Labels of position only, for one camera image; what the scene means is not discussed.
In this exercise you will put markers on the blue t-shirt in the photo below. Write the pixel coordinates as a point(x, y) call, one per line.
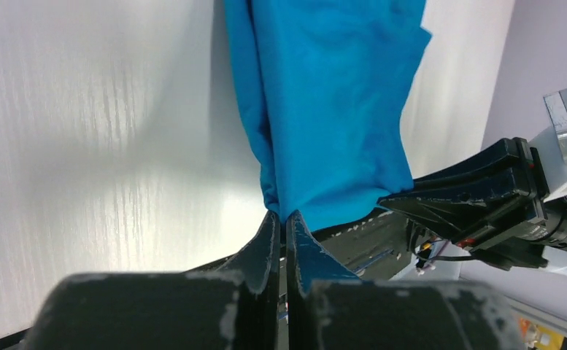
point(320, 87)

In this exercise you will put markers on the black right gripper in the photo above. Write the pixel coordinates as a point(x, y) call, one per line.
point(504, 224)

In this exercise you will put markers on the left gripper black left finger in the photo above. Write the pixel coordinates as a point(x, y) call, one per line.
point(233, 306)

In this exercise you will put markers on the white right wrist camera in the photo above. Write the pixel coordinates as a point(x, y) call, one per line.
point(566, 140)

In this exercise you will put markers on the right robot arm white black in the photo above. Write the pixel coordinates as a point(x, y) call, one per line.
point(558, 259)

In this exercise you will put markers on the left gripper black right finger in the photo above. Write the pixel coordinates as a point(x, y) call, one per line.
point(330, 307)

